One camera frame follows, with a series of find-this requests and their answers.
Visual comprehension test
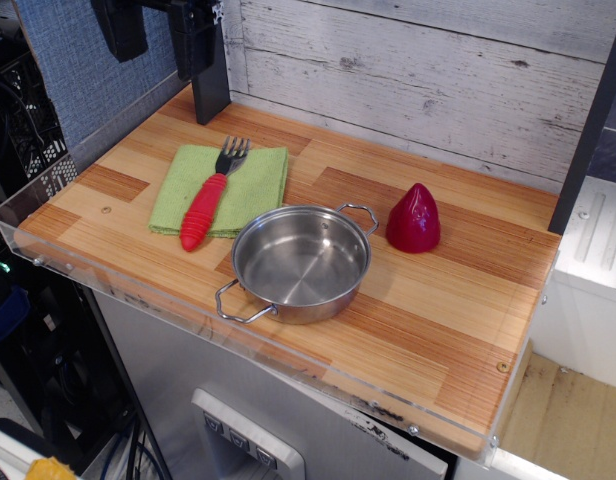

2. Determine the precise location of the silver metal pot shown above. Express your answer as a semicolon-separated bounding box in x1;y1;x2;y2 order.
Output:
215;203;379;325

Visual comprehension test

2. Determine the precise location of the silver toy dishwasher front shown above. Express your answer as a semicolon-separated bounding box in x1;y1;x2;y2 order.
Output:
94;293;456;479

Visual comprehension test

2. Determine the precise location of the dark grey right post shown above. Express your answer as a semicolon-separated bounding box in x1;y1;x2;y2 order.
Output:
546;0;616;235

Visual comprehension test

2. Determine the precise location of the dark grey post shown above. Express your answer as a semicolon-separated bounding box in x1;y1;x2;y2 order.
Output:
192;1;231;125
546;0;616;235

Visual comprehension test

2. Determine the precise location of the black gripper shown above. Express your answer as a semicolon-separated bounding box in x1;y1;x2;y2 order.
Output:
91;0;224;81

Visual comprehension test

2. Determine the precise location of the black plastic crate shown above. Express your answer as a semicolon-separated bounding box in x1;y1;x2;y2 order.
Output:
0;53;67;179

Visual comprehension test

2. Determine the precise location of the green folded cloth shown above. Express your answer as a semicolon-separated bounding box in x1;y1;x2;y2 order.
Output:
148;145;288;238

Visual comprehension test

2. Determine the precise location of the white toy sink counter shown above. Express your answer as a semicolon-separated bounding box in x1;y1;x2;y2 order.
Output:
530;177;616;387

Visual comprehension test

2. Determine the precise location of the dark grey left post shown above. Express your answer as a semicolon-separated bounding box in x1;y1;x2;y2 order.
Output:
192;1;231;125

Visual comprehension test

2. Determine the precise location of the red-handled toy fork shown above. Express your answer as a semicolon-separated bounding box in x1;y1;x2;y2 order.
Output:
179;137;251;252

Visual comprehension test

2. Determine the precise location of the clear acrylic table guard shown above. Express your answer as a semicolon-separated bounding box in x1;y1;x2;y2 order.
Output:
0;90;559;463

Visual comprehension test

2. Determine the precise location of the red toy strawberry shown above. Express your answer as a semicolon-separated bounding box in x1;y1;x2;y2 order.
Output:
386;183;441;253

